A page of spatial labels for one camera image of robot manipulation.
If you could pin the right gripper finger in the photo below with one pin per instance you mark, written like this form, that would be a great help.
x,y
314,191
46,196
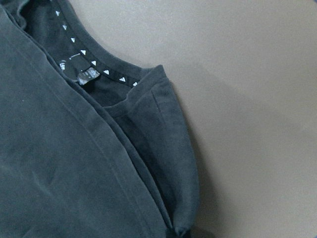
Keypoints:
x,y
198,233

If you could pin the black graphic t-shirt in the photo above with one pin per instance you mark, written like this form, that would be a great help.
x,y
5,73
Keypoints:
x,y
91,146

